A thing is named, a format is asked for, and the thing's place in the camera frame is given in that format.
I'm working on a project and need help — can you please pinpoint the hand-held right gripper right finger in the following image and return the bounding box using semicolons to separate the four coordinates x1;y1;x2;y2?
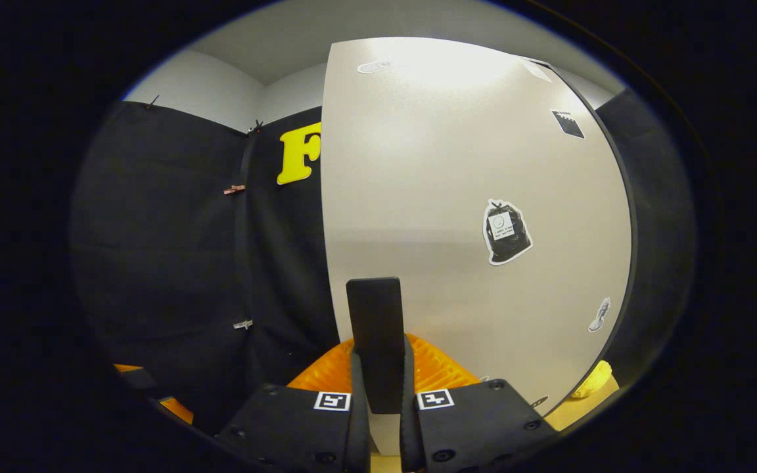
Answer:
400;333;558;473

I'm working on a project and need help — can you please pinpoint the black backdrop cloth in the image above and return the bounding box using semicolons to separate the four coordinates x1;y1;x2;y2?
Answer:
70;89;698;434

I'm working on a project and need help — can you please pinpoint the black cabinet door handle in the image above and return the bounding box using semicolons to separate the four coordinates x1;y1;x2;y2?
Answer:
346;277;407;415

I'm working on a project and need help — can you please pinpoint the beige cabinet door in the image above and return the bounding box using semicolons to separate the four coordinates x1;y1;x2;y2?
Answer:
321;36;634;455

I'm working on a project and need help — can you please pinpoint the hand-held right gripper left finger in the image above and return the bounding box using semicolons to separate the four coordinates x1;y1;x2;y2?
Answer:
216;338;372;473

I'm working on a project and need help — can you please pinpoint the yellow fluffy toy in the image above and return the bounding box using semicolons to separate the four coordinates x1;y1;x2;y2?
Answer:
572;360;614;400

